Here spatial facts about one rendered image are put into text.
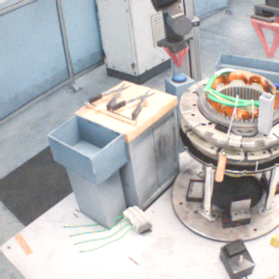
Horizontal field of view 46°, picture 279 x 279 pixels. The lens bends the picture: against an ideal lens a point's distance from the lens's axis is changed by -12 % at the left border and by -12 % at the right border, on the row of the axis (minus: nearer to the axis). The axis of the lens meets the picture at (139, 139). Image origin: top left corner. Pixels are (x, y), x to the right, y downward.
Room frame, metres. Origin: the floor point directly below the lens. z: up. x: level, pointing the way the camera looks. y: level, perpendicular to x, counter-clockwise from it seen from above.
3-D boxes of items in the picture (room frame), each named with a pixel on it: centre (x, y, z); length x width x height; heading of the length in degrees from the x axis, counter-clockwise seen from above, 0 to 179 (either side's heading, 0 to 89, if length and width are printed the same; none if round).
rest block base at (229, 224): (0.60, -0.23, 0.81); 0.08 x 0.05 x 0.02; 85
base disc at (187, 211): (0.72, -0.26, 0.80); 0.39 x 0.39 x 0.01
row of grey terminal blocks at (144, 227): (0.67, 0.03, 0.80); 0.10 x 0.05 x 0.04; 27
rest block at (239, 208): (0.61, -0.24, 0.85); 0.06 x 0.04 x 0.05; 85
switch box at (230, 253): (0.46, -0.20, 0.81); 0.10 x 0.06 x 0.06; 10
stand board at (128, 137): (0.84, 0.02, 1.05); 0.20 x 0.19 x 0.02; 136
